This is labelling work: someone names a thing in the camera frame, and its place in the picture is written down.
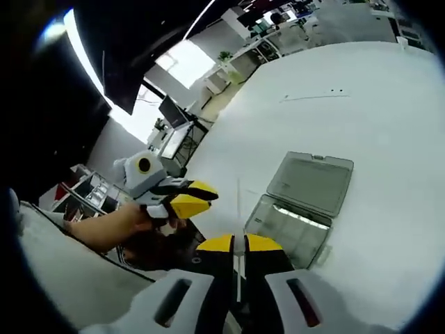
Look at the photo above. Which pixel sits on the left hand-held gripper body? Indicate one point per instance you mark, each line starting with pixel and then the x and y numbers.
pixel 153 174

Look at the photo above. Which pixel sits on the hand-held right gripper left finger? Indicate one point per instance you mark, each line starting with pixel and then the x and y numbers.
pixel 208 264

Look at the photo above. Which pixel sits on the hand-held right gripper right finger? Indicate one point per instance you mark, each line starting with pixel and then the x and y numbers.
pixel 264 261

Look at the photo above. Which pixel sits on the clear plastic divider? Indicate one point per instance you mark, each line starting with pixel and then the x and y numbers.
pixel 239 278
pixel 325 255

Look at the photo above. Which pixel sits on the transparent grey box guide fixture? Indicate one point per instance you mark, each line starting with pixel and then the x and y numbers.
pixel 313 181

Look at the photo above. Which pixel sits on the person's left hand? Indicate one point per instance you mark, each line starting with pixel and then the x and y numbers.
pixel 139 224

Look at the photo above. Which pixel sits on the metal shelf rack with bins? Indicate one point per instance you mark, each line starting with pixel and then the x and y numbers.
pixel 94 191

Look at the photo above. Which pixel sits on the black computer monitor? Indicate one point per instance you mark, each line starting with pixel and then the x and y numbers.
pixel 172 113

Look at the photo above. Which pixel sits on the hanging black display panel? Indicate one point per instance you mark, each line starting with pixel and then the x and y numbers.
pixel 121 83

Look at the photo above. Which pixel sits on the person's grey shirt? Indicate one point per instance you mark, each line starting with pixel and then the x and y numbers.
pixel 69 278

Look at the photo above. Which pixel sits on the green potted plant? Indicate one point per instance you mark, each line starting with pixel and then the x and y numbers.
pixel 225 55

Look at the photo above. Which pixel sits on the ceiling light strip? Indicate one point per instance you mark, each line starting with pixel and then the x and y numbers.
pixel 87 57

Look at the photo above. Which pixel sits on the white paper cup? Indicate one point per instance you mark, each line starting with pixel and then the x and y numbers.
pixel 402 42

